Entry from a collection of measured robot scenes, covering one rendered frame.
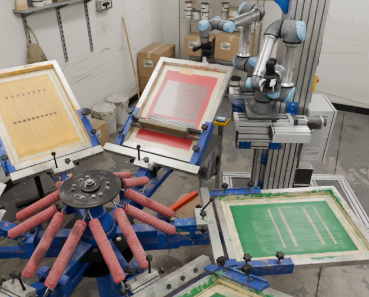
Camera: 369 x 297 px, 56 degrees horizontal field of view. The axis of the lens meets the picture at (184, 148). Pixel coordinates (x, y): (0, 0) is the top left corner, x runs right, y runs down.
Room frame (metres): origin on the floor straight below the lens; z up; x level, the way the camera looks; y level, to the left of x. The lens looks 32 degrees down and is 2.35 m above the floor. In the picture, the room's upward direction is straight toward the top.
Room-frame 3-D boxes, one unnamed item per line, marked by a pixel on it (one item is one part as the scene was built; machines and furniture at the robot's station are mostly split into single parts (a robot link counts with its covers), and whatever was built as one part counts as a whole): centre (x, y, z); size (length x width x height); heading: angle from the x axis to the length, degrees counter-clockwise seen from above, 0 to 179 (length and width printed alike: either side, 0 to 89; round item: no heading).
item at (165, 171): (1.89, 0.20, 0.89); 1.24 x 0.06 x 0.06; 155
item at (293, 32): (2.23, -0.69, 1.63); 0.15 x 0.12 x 0.55; 60
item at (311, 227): (1.41, -0.45, 1.05); 1.08 x 0.61 x 0.23; 95
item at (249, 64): (2.79, -0.58, 1.42); 0.13 x 0.12 x 0.14; 41
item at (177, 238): (1.39, -0.16, 0.90); 1.24 x 0.06 x 0.06; 95
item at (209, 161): (2.26, -0.17, 0.79); 0.46 x 0.09 x 0.33; 155
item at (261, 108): (2.29, -0.57, 1.31); 0.15 x 0.15 x 0.10
